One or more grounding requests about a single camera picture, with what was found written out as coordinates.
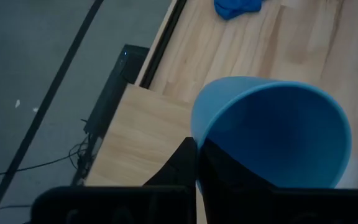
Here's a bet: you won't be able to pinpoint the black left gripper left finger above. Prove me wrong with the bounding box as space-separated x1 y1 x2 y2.
143 136 198 187

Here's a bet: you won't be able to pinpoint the light blue plastic cup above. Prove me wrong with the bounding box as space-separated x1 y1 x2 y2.
191 76 353 190

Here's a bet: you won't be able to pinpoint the black computer case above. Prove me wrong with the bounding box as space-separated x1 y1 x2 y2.
83 44 150 135

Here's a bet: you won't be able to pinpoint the blue cloth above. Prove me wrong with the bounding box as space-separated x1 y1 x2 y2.
213 0 264 21

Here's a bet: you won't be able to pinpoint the black metal table frame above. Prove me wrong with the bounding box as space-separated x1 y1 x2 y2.
139 0 188 90

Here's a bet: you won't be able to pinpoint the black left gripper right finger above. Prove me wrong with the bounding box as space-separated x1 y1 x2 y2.
197 138 278 191

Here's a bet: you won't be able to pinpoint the thin black floor cables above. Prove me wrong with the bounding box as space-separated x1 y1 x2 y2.
0 118 98 187

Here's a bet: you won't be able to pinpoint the wooden shelf with black frame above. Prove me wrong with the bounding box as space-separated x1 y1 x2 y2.
84 83 198 187

